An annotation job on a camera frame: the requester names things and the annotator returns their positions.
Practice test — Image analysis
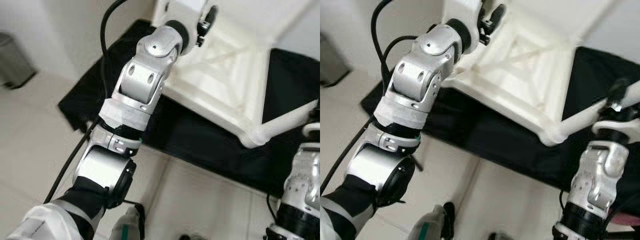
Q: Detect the grey pedal bin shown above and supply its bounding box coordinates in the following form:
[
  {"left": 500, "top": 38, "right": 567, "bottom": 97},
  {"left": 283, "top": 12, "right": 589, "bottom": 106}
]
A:
[
  {"left": 320, "top": 32, "right": 352, "bottom": 87},
  {"left": 0, "top": 31, "right": 37, "bottom": 90}
]

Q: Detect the grey left robot foot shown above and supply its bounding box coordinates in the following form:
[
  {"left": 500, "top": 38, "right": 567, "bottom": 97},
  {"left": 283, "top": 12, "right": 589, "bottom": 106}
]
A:
[
  {"left": 110, "top": 202, "right": 147, "bottom": 240},
  {"left": 409, "top": 201, "right": 457, "bottom": 240}
]

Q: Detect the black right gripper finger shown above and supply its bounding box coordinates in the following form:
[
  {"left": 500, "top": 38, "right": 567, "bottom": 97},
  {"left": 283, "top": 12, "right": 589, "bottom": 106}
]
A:
[{"left": 606, "top": 77, "right": 631, "bottom": 112}]

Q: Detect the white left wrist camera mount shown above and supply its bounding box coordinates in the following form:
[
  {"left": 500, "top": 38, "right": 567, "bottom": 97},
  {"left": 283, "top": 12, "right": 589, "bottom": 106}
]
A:
[
  {"left": 442, "top": 0, "right": 490, "bottom": 31},
  {"left": 151, "top": 0, "right": 210, "bottom": 32}
]

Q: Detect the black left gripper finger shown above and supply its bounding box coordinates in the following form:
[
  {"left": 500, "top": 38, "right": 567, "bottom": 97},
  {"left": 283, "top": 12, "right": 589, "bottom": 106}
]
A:
[
  {"left": 202, "top": 5, "right": 219, "bottom": 36},
  {"left": 484, "top": 4, "right": 506, "bottom": 36}
]

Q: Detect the pink cloth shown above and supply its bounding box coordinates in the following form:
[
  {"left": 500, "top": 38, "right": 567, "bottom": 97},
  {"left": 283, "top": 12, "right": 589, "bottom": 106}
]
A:
[{"left": 612, "top": 212, "right": 640, "bottom": 227}]

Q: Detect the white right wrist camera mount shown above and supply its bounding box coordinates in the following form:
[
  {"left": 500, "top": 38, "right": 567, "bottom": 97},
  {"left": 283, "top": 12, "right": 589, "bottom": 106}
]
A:
[
  {"left": 301, "top": 121, "right": 321, "bottom": 139},
  {"left": 592, "top": 116, "right": 640, "bottom": 137}
]

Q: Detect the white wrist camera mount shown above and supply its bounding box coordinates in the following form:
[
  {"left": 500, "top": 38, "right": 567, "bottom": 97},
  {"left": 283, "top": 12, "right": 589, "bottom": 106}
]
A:
[
  {"left": 442, "top": 0, "right": 490, "bottom": 31},
  {"left": 151, "top": 0, "right": 210, "bottom": 32},
  {"left": 592, "top": 116, "right": 640, "bottom": 137},
  {"left": 301, "top": 121, "right": 321, "bottom": 139}
]

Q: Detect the white plastic table leg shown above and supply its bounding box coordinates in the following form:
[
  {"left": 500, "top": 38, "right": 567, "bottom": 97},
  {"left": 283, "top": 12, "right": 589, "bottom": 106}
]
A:
[
  {"left": 539, "top": 90, "right": 640, "bottom": 147},
  {"left": 241, "top": 99, "right": 321, "bottom": 149}
]

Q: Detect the white plastic table top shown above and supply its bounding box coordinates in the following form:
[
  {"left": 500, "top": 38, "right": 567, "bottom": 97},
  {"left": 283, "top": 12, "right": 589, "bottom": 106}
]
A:
[
  {"left": 161, "top": 0, "right": 321, "bottom": 149},
  {"left": 442, "top": 0, "right": 623, "bottom": 147}
]

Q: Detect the black tablecloth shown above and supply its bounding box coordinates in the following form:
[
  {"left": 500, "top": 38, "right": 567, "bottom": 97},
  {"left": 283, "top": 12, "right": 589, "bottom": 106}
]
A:
[
  {"left": 360, "top": 45, "right": 640, "bottom": 203},
  {"left": 57, "top": 19, "right": 321, "bottom": 197}
]

